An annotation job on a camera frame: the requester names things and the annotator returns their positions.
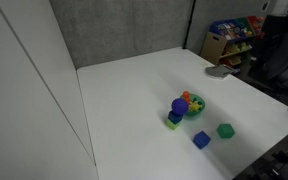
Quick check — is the purple spiky ball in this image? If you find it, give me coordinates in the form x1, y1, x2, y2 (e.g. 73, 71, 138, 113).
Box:
170, 97, 189, 117

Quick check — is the black office chair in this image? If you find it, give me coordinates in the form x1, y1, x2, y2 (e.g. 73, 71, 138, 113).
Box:
247, 31, 268, 84

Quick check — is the light green block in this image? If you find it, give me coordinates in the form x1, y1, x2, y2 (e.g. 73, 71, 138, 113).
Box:
165, 119, 182, 131

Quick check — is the blue toy bin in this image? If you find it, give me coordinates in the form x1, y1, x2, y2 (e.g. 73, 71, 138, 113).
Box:
209, 19, 243, 38

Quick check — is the orange toy figure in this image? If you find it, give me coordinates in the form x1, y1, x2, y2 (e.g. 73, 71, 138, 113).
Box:
181, 90, 191, 103

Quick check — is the green bowl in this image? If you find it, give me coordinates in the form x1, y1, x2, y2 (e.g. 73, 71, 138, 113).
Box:
179, 93, 206, 118

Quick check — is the red toy bin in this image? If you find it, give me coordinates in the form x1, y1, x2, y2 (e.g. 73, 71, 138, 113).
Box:
247, 15, 266, 33

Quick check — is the blue cube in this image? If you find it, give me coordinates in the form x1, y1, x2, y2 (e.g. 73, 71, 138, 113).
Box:
192, 130, 212, 150

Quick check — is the dark blue block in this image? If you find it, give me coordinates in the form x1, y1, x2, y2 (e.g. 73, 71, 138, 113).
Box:
167, 111, 183, 125

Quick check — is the wooden toy shelf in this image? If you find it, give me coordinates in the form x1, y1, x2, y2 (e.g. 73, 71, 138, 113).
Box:
199, 15, 267, 69

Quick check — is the grey metal clamp plate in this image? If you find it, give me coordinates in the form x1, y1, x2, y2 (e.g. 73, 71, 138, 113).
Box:
205, 64, 234, 80

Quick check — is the black equipment base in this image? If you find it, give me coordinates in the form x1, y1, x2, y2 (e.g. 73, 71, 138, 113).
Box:
247, 142, 288, 180

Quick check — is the green cube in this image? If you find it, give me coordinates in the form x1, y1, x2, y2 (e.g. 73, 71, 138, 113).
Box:
216, 123, 236, 140

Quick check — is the green toy bin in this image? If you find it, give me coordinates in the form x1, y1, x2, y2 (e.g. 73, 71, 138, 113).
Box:
237, 17, 253, 34

